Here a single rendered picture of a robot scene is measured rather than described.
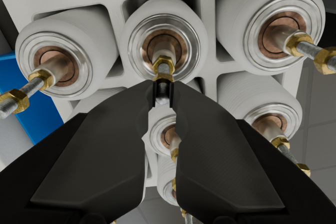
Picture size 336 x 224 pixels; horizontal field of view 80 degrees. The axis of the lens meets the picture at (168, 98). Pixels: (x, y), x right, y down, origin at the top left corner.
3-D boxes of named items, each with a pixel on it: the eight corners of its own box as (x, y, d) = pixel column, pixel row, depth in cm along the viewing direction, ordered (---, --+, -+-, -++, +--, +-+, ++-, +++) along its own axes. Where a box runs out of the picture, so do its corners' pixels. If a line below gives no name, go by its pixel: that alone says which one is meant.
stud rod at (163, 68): (170, 62, 19) (172, 103, 13) (161, 65, 19) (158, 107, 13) (167, 52, 19) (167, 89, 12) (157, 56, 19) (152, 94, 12)
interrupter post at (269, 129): (279, 119, 26) (293, 136, 23) (271, 133, 27) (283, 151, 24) (261, 116, 26) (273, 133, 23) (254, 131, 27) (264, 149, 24)
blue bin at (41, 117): (21, 41, 45) (-22, 59, 35) (68, 34, 45) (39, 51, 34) (71, 141, 60) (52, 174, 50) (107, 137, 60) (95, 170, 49)
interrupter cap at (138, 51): (187, 90, 24) (187, 92, 23) (123, 74, 23) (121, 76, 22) (210, 25, 20) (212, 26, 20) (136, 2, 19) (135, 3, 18)
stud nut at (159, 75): (178, 91, 15) (179, 97, 14) (157, 98, 15) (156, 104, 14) (169, 68, 14) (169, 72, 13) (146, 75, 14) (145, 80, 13)
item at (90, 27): (74, -3, 35) (-1, 11, 19) (130, 7, 36) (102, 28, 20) (77, 51, 39) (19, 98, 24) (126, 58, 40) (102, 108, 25)
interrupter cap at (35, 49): (15, 24, 20) (10, 25, 19) (93, 36, 21) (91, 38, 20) (28, 90, 24) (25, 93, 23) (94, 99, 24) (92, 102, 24)
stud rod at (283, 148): (278, 131, 25) (317, 185, 18) (274, 137, 25) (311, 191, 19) (270, 130, 25) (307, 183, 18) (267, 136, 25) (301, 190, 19)
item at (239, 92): (260, 53, 40) (321, 101, 24) (243, 95, 45) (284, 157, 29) (214, 45, 39) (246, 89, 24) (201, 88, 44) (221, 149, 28)
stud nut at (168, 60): (176, 71, 18) (177, 75, 17) (158, 77, 18) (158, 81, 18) (169, 51, 17) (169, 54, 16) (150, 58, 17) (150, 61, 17)
